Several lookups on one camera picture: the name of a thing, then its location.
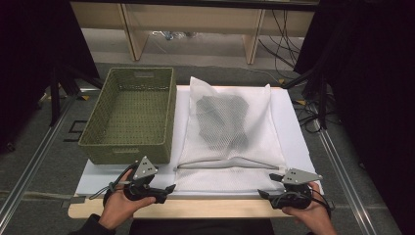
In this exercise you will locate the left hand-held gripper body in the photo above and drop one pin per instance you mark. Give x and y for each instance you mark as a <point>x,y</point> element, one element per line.
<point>140,182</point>

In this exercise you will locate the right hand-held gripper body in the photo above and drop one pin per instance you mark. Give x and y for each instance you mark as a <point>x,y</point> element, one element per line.
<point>293,192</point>

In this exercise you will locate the white mesh laundry bag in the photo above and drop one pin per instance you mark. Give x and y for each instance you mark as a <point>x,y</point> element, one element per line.
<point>235,182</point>

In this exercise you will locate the person's right hand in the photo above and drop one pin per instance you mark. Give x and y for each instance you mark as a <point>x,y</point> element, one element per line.
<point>313,215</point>

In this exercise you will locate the person's left hand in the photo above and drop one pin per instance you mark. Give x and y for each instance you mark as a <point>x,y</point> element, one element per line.
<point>120,209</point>

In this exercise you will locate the wooden table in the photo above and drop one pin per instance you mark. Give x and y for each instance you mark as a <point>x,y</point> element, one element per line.
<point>202,209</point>

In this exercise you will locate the white board sheet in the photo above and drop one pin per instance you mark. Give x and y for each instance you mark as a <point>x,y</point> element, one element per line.
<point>290,130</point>

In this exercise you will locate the person's dark clothing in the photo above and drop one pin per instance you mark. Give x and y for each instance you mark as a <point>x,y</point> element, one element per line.
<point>202,227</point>

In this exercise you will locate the green woven basket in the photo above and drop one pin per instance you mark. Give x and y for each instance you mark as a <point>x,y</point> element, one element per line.
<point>133,117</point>

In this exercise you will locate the dark cloth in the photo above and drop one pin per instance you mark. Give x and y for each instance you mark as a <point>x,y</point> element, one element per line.
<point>221,120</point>

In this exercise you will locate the black metal stand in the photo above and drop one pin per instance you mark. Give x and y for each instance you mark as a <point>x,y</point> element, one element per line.
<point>55,94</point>
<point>321,94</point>

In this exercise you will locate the black curtain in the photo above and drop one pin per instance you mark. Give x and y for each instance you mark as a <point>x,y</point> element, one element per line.
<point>372,98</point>
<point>29,65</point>

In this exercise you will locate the clear plastic bag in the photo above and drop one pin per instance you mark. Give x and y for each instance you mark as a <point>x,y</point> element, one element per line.
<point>173,34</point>

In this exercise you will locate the wooden shelf unit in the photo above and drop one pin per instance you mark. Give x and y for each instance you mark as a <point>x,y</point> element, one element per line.
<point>195,16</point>

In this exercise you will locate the aluminium floor rail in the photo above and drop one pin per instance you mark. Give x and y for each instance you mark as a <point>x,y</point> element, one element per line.
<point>36,156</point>
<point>345,182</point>

